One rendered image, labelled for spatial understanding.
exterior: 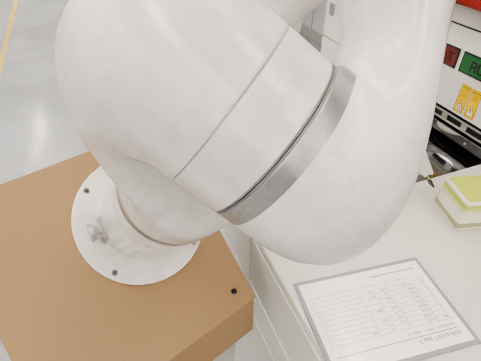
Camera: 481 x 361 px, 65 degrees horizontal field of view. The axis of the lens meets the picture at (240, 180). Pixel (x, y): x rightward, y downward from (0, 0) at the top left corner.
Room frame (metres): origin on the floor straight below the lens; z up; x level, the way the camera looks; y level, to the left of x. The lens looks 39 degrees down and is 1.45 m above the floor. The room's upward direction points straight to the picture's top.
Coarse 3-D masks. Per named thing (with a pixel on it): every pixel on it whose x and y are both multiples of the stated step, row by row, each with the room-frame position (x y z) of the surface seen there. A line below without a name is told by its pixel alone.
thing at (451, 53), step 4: (448, 48) 0.92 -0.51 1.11; (452, 48) 0.91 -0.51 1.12; (448, 52) 0.92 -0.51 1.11; (452, 52) 0.91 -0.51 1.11; (456, 52) 0.90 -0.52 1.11; (444, 56) 0.93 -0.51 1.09; (448, 56) 0.92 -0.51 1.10; (452, 56) 0.91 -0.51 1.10; (456, 56) 0.90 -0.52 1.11; (444, 60) 0.92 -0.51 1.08; (448, 60) 0.91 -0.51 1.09; (452, 60) 0.90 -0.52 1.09; (452, 64) 0.90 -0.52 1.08
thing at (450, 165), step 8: (432, 144) 0.83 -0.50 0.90; (432, 152) 0.79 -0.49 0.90; (440, 152) 0.79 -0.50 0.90; (432, 160) 0.75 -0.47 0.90; (440, 160) 0.75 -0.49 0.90; (448, 160) 0.75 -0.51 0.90; (456, 160) 0.75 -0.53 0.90; (432, 168) 0.72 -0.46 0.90; (440, 168) 0.72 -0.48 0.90; (448, 168) 0.72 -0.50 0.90; (456, 168) 0.72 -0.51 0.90; (464, 168) 0.72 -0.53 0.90; (432, 176) 0.69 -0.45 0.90
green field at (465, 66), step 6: (468, 54) 0.87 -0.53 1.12; (462, 60) 0.88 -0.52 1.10; (468, 60) 0.86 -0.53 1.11; (474, 60) 0.85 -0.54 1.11; (480, 60) 0.84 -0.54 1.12; (462, 66) 0.87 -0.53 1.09; (468, 66) 0.86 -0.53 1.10; (474, 66) 0.84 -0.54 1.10; (480, 66) 0.83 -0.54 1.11; (468, 72) 0.85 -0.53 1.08; (474, 72) 0.84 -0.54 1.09; (480, 72) 0.82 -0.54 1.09; (480, 78) 0.82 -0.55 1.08
